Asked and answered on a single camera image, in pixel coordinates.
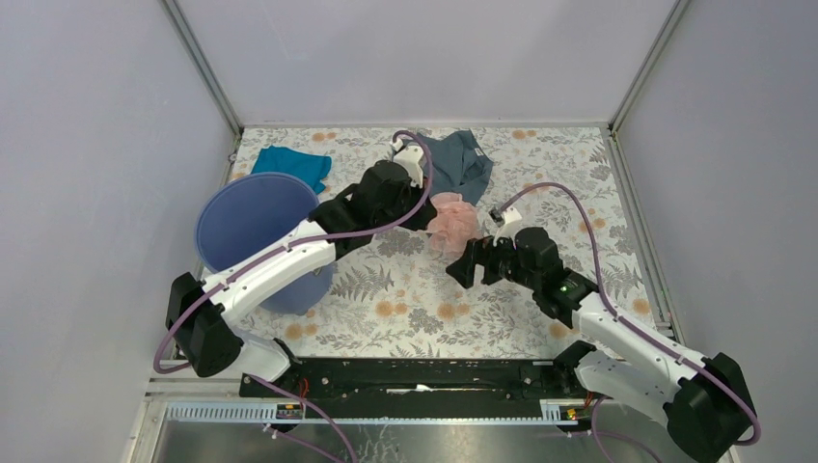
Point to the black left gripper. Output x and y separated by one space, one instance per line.
422 218

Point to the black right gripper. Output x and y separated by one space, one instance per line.
478 251

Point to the pink plastic trash bag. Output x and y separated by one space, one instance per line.
454 225

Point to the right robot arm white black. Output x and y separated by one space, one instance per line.
703 403

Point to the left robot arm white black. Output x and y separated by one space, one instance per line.
202 315

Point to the blue plastic trash bin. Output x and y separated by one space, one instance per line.
255 239

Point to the grey-blue shirt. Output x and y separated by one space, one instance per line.
460 166

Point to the teal cloth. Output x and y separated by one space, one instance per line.
312 169

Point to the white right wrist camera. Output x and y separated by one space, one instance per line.
509 222

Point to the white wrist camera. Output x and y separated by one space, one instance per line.
509 222
411 157

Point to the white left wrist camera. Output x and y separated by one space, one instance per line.
411 157

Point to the white slotted cable duct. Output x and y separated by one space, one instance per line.
537 412

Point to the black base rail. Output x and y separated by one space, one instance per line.
448 382

